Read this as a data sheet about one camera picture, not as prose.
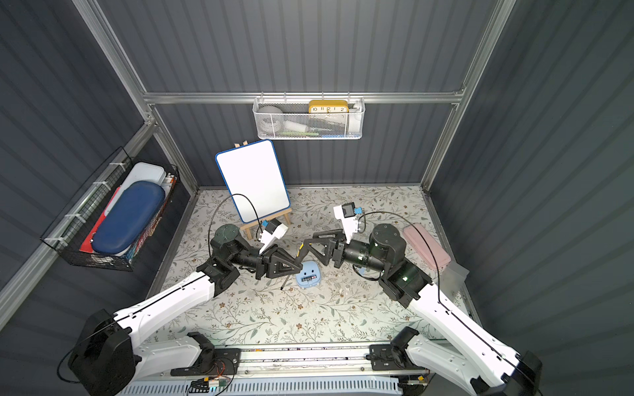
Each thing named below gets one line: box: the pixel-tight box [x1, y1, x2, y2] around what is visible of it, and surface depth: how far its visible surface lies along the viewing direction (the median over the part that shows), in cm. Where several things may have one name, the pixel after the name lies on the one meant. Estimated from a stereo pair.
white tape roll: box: [257, 104, 285, 134], surface depth 90 cm
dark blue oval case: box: [91, 180, 166, 255], surface depth 69 cm
